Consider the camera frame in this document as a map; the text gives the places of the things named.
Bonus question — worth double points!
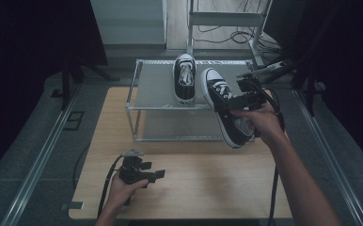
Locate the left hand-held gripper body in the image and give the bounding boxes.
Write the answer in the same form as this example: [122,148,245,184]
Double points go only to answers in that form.
[118,150,150,186]

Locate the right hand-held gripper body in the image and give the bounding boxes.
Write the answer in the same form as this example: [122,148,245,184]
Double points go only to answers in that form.
[236,69,269,111]

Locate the black canvas sneaker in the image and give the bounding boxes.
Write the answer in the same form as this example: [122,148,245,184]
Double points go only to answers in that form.
[200,67,256,149]
[172,53,197,106]

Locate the grey two-tier shoe rack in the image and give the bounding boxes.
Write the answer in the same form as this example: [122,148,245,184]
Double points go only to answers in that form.
[125,58,271,143]

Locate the person's left hand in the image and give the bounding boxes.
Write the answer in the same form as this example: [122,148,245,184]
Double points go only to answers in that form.
[106,173,150,211]

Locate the person's right hand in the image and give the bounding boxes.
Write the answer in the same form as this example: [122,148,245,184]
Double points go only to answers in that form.
[238,103,287,147]

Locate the white power strip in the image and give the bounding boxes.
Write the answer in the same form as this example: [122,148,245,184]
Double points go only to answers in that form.
[263,60,288,73]

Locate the black stand legs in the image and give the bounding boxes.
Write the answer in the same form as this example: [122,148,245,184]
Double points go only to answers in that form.
[260,59,328,118]

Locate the grey tape piece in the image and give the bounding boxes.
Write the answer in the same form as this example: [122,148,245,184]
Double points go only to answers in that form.
[60,202,85,211]

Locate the white metal stand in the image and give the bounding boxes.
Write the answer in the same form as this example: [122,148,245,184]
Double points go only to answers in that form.
[185,0,273,69]

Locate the black curtain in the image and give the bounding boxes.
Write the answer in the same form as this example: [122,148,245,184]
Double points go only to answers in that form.
[262,0,363,177]
[0,0,109,185]

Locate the black tripod stand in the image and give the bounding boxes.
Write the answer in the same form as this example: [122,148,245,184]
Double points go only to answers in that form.
[60,59,121,111]

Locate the grey cabinet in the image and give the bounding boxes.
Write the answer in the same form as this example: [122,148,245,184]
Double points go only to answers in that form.
[89,0,168,46]

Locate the left hand-held gripper black cable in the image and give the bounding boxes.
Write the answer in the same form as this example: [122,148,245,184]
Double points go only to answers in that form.
[96,154,124,220]

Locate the thin black floor cable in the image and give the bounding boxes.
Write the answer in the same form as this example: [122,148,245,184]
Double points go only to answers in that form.
[71,145,90,190]

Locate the black floor cables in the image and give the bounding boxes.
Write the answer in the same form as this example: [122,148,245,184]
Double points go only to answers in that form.
[191,0,282,54]

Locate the metal floor rail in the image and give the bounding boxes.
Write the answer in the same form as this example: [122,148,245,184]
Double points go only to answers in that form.
[0,84,81,226]
[292,89,363,226]

